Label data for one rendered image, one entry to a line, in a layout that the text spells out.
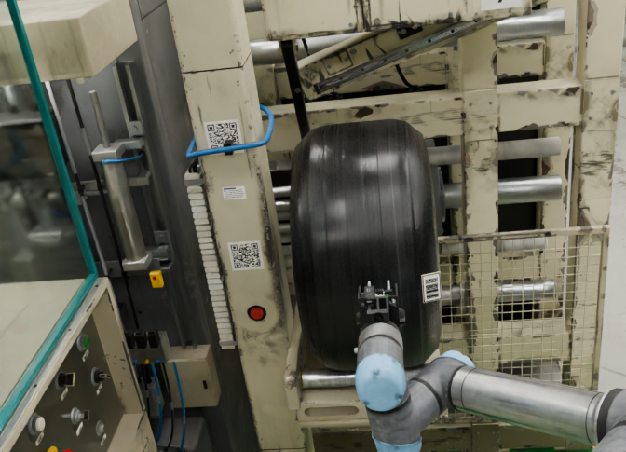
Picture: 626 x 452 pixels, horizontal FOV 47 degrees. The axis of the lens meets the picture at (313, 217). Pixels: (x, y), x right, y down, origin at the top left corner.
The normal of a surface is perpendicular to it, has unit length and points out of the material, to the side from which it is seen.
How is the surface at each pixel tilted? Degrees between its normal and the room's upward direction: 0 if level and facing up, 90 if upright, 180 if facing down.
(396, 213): 50
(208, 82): 90
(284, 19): 90
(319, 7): 90
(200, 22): 90
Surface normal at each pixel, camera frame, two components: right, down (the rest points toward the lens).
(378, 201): -0.14, -0.32
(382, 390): -0.08, 0.35
